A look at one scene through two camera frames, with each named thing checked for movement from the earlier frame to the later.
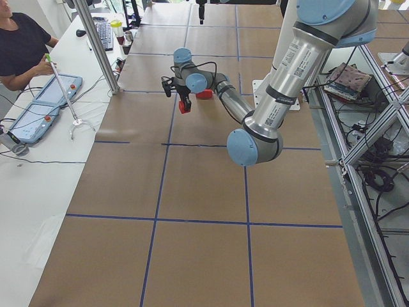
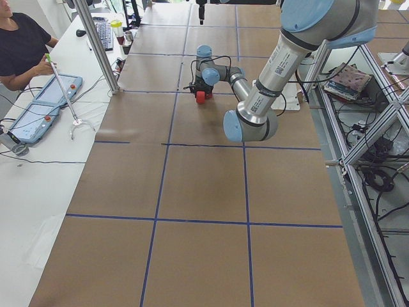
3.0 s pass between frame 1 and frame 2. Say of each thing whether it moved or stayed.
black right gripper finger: stayed
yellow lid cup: stayed
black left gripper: moved
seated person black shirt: stayed
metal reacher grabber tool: stayed
